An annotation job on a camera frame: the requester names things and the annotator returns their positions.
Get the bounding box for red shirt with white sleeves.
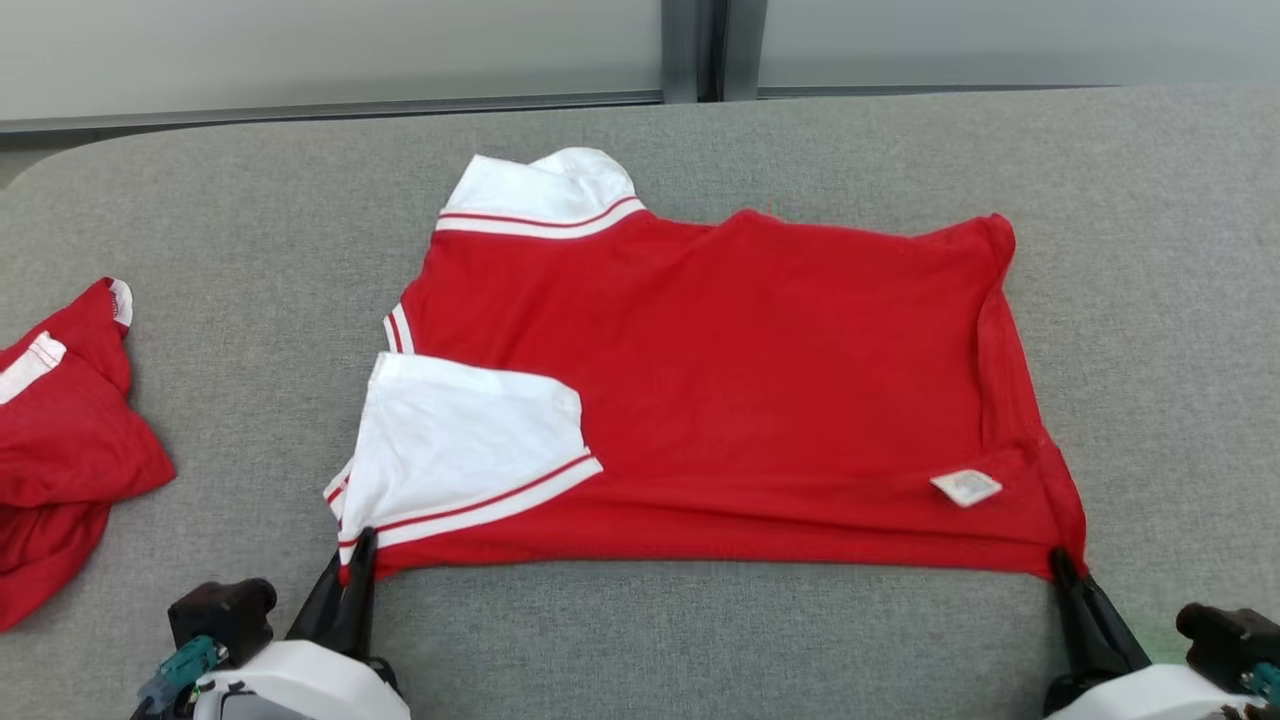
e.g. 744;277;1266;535
323;147;1089;586

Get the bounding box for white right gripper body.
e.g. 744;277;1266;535
1045;665;1246;720

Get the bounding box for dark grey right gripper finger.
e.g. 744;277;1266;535
1075;570;1151;673
1052;548;1101;681

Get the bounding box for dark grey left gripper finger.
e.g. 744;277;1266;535
330;528;379;656
288;560;346;641

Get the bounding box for grey metal partition post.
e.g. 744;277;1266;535
660;0;769;104

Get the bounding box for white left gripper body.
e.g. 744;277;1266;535
195;640;411;720

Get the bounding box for red shorts with white stripe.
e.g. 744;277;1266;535
0;277;178;633

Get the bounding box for grey metal rail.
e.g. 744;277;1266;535
757;84;1126;99
0;92;666;136

